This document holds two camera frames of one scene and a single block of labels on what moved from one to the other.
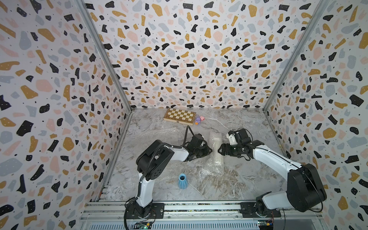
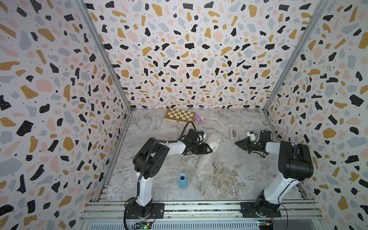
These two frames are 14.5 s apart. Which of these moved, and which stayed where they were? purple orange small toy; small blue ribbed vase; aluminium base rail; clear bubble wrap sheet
Moved: clear bubble wrap sheet
Stayed: purple orange small toy; small blue ribbed vase; aluminium base rail
